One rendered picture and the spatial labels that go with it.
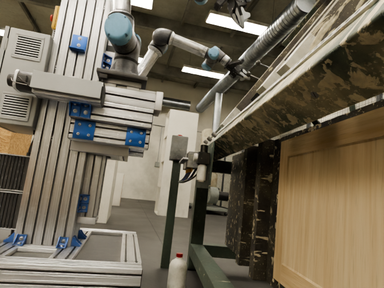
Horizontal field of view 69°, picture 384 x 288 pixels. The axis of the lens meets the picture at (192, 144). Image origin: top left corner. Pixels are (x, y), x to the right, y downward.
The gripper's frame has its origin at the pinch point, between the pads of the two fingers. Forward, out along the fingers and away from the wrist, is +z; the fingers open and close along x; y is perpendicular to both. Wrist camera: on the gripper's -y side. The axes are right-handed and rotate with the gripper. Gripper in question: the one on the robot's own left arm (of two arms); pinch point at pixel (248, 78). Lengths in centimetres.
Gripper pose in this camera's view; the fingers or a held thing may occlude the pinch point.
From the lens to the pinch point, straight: 219.8
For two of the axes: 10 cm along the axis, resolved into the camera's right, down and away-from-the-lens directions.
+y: -3.3, 3.9, 8.6
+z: 7.6, 6.5, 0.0
